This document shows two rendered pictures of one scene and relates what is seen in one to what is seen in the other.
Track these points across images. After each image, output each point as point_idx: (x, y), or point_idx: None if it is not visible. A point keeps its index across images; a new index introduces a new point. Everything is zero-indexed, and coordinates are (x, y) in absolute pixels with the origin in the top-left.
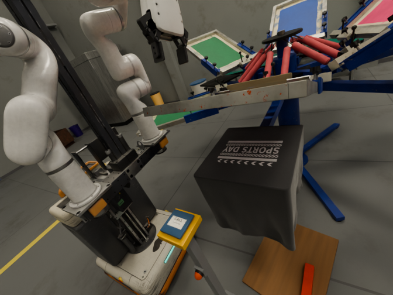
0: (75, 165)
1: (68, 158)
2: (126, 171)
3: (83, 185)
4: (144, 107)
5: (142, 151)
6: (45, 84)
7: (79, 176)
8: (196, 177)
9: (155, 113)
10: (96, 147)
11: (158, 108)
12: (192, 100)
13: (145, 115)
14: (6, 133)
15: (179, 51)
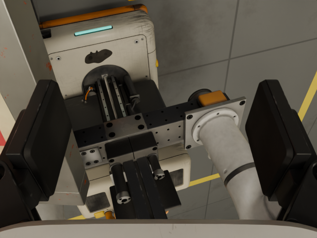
0: (231, 162)
1: (241, 175)
2: (144, 126)
3: (225, 131)
4: (83, 200)
5: (90, 149)
6: None
7: (228, 145)
8: (37, 17)
9: (79, 159)
10: (170, 194)
11: (73, 161)
12: (24, 45)
13: (87, 183)
14: None
15: (50, 163)
